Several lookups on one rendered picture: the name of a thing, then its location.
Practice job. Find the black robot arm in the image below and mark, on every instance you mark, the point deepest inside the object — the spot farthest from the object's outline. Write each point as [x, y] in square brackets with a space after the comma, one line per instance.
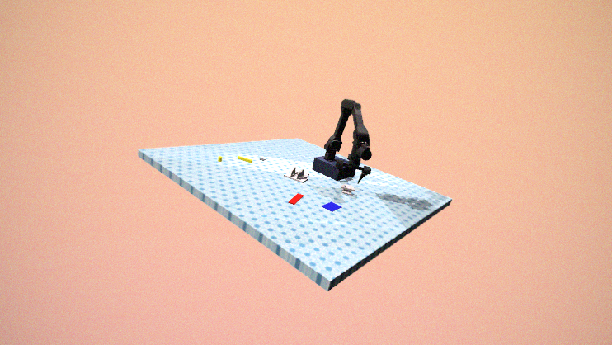
[360, 133]

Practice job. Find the red flat bar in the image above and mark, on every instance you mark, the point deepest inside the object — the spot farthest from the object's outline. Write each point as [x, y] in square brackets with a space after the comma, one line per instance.
[295, 199]

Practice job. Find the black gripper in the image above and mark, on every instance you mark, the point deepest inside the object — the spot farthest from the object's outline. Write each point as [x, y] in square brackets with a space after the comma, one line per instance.
[354, 162]

